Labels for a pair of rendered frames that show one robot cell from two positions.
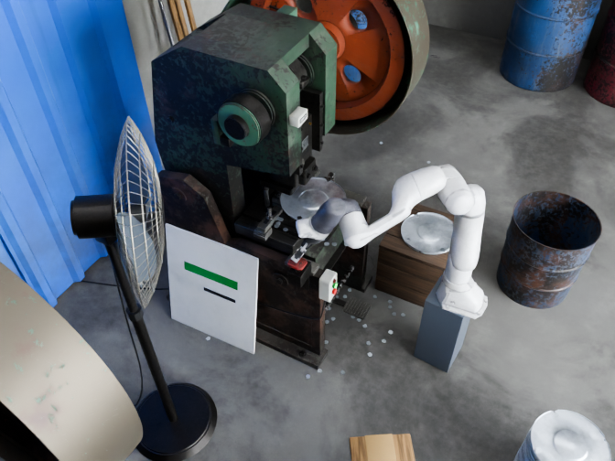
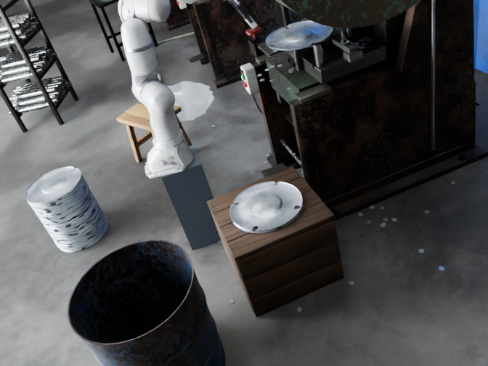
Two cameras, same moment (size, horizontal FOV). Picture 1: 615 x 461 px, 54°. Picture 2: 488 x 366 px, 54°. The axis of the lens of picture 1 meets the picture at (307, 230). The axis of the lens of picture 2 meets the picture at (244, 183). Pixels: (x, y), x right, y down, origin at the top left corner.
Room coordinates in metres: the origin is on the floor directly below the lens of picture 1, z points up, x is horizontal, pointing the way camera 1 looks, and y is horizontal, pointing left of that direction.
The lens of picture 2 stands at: (3.24, -1.57, 1.57)
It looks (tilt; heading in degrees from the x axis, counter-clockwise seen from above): 36 degrees down; 142
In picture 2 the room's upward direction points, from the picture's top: 17 degrees counter-clockwise
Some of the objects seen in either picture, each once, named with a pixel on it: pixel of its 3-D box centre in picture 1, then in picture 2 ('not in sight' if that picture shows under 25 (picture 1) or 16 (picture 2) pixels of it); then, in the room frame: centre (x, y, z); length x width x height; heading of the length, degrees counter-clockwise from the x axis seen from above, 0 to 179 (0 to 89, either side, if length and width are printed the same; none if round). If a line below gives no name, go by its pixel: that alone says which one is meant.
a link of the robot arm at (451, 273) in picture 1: (462, 249); (162, 111); (1.68, -0.65, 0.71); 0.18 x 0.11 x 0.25; 166
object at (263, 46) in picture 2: not in sight; (291, 53); (1.91, -0.07, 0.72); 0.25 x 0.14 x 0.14; 61
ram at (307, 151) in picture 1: (294, 147); not in sight; (1.97, 0.05, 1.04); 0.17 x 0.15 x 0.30; 61
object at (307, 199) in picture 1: (313, 198); (298, 35); (1.93, -0.03, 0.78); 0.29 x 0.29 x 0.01
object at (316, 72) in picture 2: (288, 208); (329, 49); (1.99, 0.08, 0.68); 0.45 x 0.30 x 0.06; 151
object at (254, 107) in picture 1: (243, 119); not in sight; (1.79, 0.22, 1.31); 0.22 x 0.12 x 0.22; 61
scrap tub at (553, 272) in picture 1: (544, 251); (155, 330); (2.08, -1.23, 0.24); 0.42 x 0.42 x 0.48
